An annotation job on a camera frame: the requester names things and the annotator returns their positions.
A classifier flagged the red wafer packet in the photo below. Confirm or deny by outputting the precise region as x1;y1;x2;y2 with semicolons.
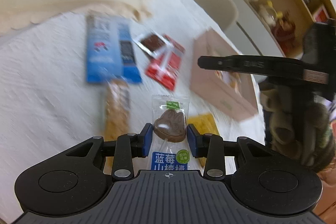
145;35;185;92

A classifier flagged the brown granola bar packet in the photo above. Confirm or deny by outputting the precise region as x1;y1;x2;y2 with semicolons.
104;79;130;141

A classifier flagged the yellow snack packet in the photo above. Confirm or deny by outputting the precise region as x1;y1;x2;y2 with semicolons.
187;113;220;168

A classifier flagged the blue snack packet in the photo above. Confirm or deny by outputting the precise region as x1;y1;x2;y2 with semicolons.
86;13;142;84

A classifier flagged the pink cardboard box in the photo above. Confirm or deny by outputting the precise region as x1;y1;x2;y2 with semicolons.
190;28;259;121

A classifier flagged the brown lollipop blue label packet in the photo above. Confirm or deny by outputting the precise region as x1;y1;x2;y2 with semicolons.
149;95;190;171

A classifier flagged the round rice cracker packet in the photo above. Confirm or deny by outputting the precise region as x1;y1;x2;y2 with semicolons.
215;71;242;95

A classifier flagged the small chocolate square packet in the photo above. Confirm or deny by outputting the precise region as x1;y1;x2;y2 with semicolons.
133;31;172;59

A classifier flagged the beige dining chair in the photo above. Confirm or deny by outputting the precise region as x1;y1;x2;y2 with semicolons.
194;0;239;31

